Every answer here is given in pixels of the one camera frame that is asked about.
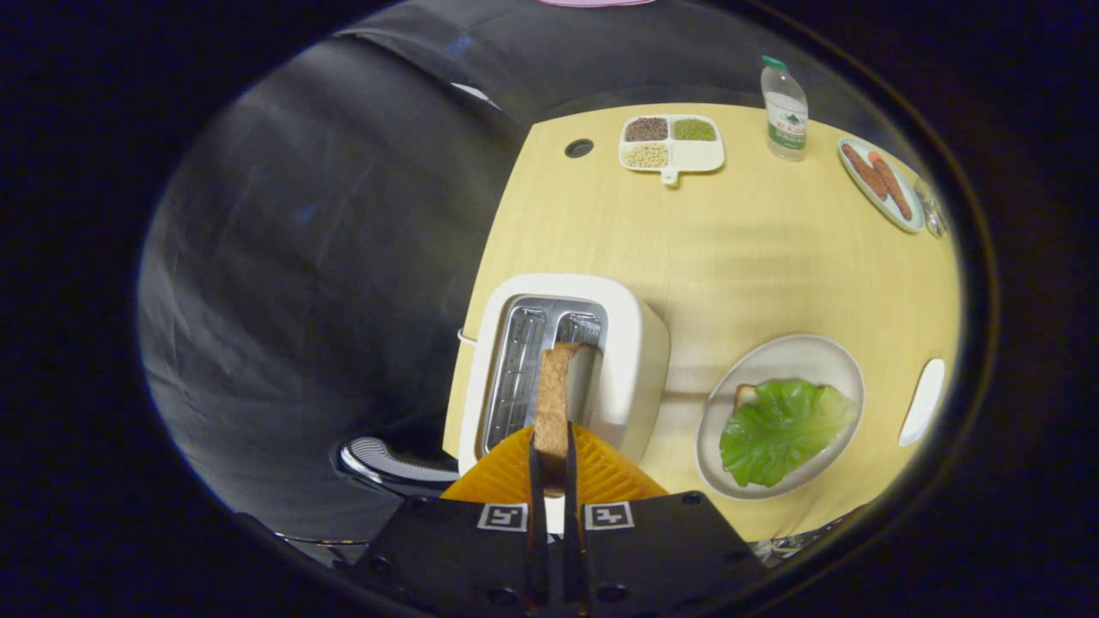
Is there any toasted bread slice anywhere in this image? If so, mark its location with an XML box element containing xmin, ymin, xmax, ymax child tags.
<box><xmin>532</xmin><ymin>342</ymin><xmax>603</xmax><ymax>496</ymax></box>

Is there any small white oval dish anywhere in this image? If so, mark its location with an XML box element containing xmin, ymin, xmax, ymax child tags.
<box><xmin>898</xmin><ymin>358</ymin><xmax>946</xmax><ymax>447</ymax></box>

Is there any clear glass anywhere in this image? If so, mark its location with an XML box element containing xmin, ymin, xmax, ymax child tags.
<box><xmin>914</xmin><ymin>176</ymin><xmax>950</xmax><ymax>239</ymax></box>

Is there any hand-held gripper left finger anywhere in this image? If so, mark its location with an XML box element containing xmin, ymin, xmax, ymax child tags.
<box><xmin>348</xmin><ymin>425</ymin><xmax>555</xmax><ymax>618</ymax></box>

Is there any clear plastic water bottle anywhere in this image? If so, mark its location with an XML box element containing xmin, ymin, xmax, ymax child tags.
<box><xmin>760</xmin><ymin>56</ymin><xmax>809</xmax><ymax>162</ymax></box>

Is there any brown sausage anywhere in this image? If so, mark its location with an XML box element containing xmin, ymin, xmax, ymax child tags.
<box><xmin>868</xmin><ymin>151</ymin><xmax>913</xmax><ymax>221</ymax></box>
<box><xmin>841</xmin><ymin>143</ymin><xmax>888</xmax><ymax>201</ymax></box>

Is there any black and white chair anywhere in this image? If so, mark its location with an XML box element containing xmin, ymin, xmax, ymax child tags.
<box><xmin>333</xmin><ymin>433</ymin><xmax>460</xmax><ymax>499</ymax></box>

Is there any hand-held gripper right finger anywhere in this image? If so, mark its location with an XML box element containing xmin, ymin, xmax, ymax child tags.
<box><xmin>562</xmin><ymin>421</ymin><xmax>769</xmax><ymax>618</ymax></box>

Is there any white two-slot toaster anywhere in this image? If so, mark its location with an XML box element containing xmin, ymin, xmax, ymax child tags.
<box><xmin>458</xmin><ymin>273</ymin><xmax>671</xmax><ymax>478</ymax></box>

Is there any large white round plate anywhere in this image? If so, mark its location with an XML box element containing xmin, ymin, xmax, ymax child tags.
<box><xmin>695</xmin><ymin>334</ymin><xmax>865</xmax><ymax>501</ymax></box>

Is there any pale green oval plate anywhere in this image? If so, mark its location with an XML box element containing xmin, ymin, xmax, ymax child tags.
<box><xmin>838</xmin><ymin>137</ymin><xmax>926</xmax><ymax>234</ymax></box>

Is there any black backdrop cloth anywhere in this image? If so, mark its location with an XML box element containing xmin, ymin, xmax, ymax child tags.
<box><xmin>137</xmin><ymin>0</ymin><xmax>859</xmax><ymax>543</ymax></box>

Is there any green lettuce leaf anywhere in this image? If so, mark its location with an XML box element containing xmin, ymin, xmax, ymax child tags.
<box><xmin>720</xmin><ymin>379</ymin><xmax>859</xmax><ymax>488</ymax></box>

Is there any white divided tray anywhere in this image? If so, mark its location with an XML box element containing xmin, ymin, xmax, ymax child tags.
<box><xmin>619</xmin><ymin>114</ymin><xmax>726</xmax><ymax>186</ymax></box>

